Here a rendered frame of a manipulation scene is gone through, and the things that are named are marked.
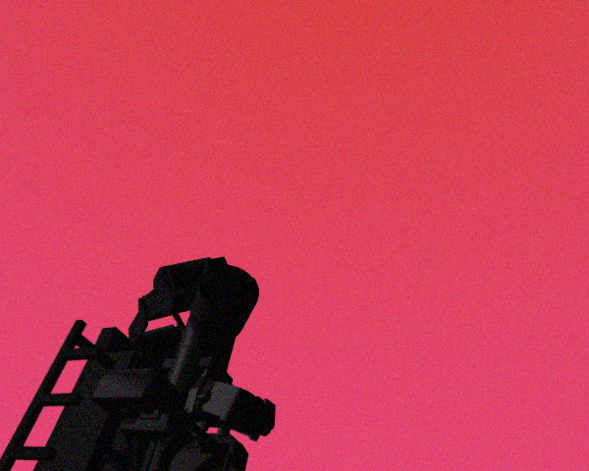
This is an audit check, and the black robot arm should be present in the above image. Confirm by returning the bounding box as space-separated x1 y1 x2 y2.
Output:
128 256 276 442

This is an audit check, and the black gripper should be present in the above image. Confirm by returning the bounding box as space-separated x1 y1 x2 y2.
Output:
91 346 248 471

